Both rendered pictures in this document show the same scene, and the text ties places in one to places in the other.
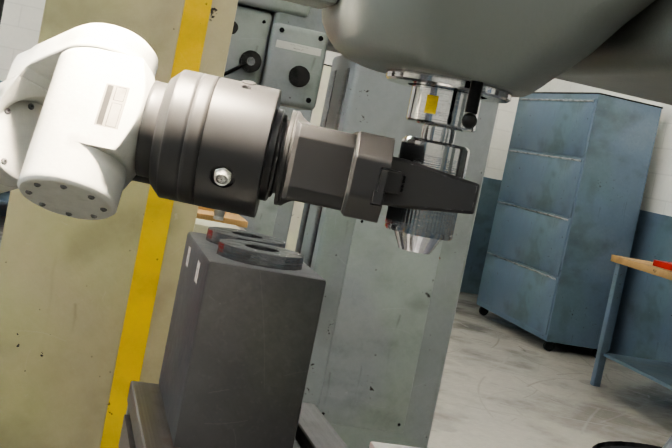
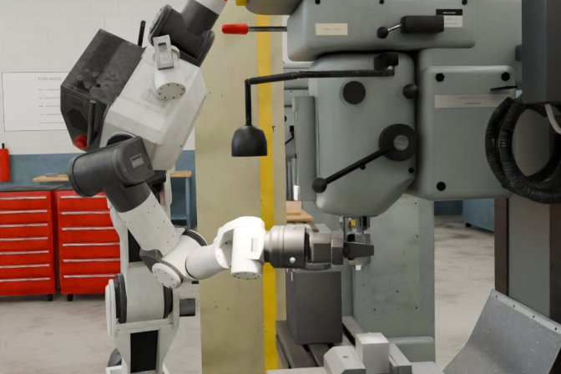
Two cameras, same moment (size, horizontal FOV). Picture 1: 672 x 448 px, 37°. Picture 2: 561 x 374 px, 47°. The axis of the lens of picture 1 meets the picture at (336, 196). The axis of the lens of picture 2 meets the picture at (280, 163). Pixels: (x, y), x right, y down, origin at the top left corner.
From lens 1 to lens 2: 0.68 m
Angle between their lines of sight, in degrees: 8
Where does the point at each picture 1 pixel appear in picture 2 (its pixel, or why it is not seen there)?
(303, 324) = (336, 289)
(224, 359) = (309, 308)
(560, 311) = not seen: hidden behind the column
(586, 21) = (392, 192)
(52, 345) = (231, 303)
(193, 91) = (278, 235)
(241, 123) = (295, 242)
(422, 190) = (356, 251)
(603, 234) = not seen: hidden behind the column
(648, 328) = not seen: outside the picture
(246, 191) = (300, 262)
